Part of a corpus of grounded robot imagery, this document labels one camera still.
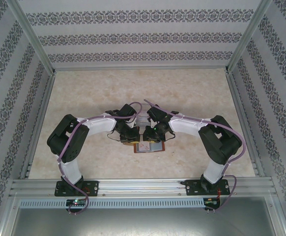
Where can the brown leather card holder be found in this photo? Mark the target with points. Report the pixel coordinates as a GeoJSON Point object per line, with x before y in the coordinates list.
{"type": "Point", "coordinates": [157, 147]}

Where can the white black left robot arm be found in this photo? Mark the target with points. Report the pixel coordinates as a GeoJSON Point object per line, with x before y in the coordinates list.
{"type": "Point", "coordinates": [66, 140]}

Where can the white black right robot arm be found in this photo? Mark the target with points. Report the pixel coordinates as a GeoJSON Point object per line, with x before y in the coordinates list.
{"type": "Point", "coordinates": [221, 142]}

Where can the grey metal shelf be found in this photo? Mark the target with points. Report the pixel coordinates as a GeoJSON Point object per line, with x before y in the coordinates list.
{"type": "Point", "coordinates": [143, 221]}

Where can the small circuit board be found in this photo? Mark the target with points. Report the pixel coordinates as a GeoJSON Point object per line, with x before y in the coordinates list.
{"type": "Point", "coordinates": [76, 202]}
{"type": "Point", "coordinates": [210, 201]}

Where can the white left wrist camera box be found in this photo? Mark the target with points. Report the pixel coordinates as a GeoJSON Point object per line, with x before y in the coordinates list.
{"type": "Point", "coordinates": [134, 123]}

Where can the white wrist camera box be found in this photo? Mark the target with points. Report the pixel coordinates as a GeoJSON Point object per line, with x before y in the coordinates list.
{"type": "Point", "coordinates": [150, 121]}
{"type": "Point", "coordinates": [134, 123]}

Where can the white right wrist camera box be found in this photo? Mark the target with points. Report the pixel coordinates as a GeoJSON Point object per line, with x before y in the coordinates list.
{"type": "Point", "coordinates": [150, 121]}

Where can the aluminium mounting rail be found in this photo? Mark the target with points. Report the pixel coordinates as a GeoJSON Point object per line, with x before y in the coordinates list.
{"type": "Point", "coordinates": [143, 188]}

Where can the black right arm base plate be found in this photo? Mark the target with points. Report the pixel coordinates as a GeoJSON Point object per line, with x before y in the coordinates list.
{"type": "Point", "coordinates": [192, 188]}

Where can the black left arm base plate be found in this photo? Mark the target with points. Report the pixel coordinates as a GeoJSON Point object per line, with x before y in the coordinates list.
{"type": "Point", "coordinates": [94, 188]}

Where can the aluminium table side rail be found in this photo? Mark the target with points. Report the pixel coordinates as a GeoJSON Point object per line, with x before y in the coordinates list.
{"type": "Point", "coordinates": [238, 103]}
{"type": "Point", "coordinates": [40, 123]}

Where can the aluminium frame post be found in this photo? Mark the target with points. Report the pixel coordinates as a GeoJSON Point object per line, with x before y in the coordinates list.
{"type": "Point", "coordinates": [246, 37]}
{"type": "Point", "coordinates": [34, 37]}

